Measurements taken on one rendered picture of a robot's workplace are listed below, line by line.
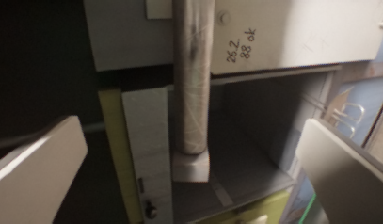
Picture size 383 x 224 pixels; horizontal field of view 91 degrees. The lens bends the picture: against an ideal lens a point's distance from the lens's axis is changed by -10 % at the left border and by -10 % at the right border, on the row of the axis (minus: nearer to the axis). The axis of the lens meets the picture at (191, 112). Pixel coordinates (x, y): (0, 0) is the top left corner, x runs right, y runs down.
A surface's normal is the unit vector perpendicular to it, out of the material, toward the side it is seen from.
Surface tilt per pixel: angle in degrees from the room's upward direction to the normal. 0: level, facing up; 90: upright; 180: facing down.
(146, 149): 90
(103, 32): 90
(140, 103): 90
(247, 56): 90
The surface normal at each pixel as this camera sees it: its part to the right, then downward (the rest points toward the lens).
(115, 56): 0.36, 0.46
